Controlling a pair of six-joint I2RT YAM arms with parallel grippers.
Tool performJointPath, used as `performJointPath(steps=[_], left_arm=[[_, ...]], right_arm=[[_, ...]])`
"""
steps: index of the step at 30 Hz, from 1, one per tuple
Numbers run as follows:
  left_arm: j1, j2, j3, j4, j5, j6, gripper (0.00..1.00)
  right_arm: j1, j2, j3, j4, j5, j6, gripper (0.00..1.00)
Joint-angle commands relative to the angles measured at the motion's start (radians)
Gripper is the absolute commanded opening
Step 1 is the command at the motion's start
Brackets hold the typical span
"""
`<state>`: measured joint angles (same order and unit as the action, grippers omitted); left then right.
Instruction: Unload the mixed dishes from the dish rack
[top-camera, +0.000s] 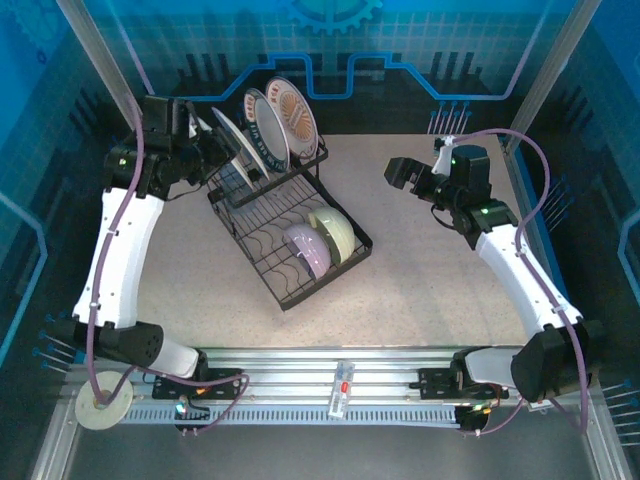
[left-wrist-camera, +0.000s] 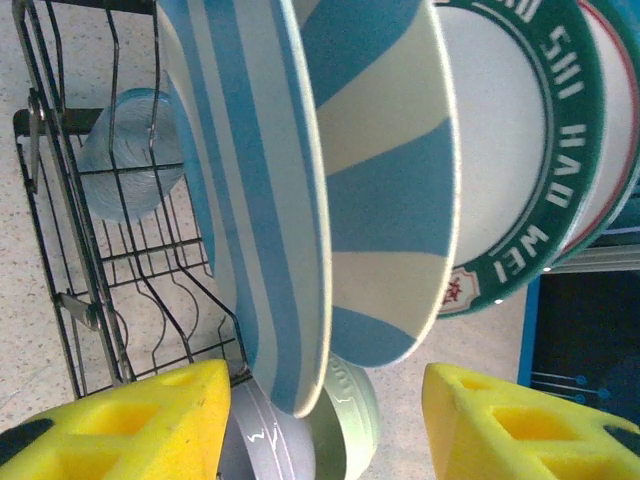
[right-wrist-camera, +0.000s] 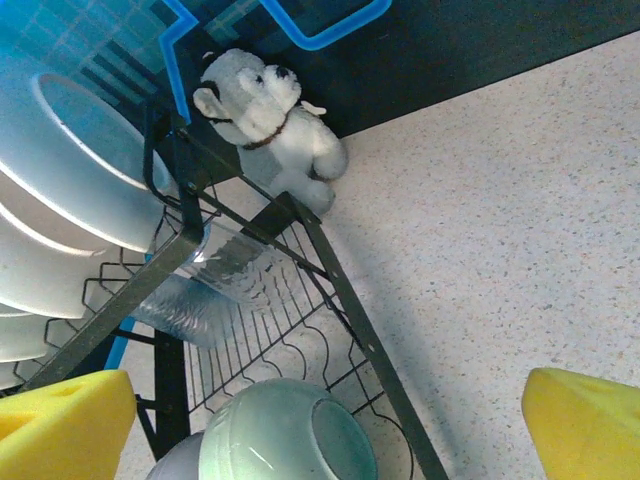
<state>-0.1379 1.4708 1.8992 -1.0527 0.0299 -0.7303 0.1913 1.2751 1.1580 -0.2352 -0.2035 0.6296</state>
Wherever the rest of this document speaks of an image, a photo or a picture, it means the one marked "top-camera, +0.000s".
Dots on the blue white striped plate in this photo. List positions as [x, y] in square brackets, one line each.
[243, 161]

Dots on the white plate orange sunburst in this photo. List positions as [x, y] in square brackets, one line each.
[295, 112]

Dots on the pale green bowl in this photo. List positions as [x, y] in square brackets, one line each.
[335, 227]

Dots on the lilac bowl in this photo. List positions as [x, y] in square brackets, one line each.
[307, 247]

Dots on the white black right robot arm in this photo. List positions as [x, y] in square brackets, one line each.
[505, 270]

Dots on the clear label tag red mark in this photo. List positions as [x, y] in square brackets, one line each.
[341, 387]

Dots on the white number card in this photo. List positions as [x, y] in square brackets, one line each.
[542, 406]

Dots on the black controller board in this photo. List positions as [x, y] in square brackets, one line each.
[472, 422]
[192, 414]

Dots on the white tape roll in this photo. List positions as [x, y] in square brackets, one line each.
[117, 400]

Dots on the aluminium enclosure post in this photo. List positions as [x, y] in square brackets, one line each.
[104, 60]
[557, 60]

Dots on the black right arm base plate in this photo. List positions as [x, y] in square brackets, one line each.
[432, 382]

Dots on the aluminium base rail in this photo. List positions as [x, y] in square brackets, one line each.
[300, 372]

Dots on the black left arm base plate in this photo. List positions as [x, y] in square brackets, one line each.
[230, 374]

